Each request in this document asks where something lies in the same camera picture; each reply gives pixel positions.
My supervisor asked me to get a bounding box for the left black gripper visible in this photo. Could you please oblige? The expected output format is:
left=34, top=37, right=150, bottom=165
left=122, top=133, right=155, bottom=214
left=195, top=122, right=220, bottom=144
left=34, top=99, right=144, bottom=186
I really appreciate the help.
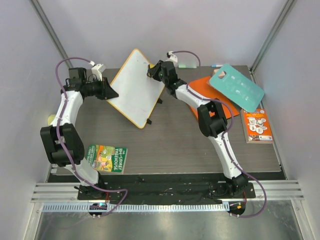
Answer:
left=84, top=77, right=119, bottom=101

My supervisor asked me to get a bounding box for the yellow framed whiteboard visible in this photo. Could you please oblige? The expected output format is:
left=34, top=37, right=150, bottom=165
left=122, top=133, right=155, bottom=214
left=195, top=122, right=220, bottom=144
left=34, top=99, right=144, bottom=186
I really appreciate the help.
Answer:
left=107, top=48, right=165, bottom=129

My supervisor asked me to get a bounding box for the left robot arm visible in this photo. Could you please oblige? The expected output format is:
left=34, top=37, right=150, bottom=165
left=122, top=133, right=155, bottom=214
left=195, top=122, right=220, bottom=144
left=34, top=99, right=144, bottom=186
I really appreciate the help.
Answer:
left=40, top=64, right=119, bottom=200

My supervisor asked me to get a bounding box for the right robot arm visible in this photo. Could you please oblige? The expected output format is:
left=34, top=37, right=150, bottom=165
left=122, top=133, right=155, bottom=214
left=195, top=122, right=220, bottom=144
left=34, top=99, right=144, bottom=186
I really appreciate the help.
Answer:
left=146, top=60, right=248, bottom=198

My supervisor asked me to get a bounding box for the green eraser block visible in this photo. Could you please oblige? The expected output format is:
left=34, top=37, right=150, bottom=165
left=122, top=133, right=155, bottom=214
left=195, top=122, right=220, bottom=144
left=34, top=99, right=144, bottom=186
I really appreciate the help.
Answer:
left=178, top=64, right=197, bottom=69

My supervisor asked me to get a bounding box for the pale yellow mug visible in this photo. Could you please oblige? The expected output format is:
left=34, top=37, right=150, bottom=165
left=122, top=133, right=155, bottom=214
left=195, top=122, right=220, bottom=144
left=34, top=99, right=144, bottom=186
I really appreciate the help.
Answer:
left=47, top=114, right=56, bottom=126

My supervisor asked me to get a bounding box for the green treehouse book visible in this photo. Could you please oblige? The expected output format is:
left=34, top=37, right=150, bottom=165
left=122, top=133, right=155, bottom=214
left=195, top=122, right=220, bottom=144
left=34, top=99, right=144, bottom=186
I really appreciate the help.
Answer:
left=86, top=144, right=128, bottom=174

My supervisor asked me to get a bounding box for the teal plastic board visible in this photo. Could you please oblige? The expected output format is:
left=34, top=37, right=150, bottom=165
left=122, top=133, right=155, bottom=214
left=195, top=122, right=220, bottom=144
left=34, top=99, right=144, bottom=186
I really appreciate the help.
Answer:
left=209, top=64, right=265, bottom=113

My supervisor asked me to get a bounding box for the orange paperback book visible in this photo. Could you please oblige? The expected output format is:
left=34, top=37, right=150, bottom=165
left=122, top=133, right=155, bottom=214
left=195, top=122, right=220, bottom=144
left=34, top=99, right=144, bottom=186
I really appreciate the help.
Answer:
left=240, top=108, right=274, bottom=144

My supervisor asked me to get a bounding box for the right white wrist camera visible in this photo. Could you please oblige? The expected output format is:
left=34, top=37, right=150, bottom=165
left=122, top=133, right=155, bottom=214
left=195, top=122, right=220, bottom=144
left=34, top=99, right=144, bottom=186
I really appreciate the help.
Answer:
left=165, top=51, right=178, bottom=65

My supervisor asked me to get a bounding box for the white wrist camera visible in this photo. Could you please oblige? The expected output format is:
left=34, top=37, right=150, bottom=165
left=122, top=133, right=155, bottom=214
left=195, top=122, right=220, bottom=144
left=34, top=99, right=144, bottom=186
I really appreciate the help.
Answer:
left=89, top=61, right=106, bottom=81
left=165, top=51, right=178, bottom=65

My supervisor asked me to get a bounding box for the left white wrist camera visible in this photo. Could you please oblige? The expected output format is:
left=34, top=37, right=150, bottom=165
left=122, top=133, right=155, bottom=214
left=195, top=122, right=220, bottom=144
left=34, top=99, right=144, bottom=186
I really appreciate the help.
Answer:
left=89, top=61, right=106, bottom=81

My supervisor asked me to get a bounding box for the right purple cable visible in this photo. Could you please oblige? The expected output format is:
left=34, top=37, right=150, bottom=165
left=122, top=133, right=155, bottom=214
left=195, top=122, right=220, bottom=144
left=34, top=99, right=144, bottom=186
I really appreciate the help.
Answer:
left=169, top=50, right=267, bottom=219

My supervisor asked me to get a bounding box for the purple cable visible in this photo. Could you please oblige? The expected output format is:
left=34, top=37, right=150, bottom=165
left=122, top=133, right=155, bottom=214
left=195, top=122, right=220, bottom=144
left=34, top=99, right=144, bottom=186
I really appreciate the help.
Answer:
left=169, top=50, right=267, bottom=219
left=54, top=57, right=128, bottom=218

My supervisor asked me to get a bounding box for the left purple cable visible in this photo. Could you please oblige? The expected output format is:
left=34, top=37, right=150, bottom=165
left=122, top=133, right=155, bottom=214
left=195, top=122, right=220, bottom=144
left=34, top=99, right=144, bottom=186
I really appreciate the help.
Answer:
left=54, top=57, right=128, bottom=218

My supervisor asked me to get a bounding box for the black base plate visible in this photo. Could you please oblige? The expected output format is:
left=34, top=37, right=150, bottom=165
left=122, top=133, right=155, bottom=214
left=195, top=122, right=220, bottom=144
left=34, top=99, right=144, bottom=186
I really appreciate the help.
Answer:
left=76, top=173, right=256, bottom=206

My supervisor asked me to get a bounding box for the slotted cable duct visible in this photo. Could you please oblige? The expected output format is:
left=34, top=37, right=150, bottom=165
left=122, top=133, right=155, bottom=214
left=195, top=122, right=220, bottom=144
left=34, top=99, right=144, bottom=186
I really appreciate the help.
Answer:
left=42, top=202, right=230, bottom=213

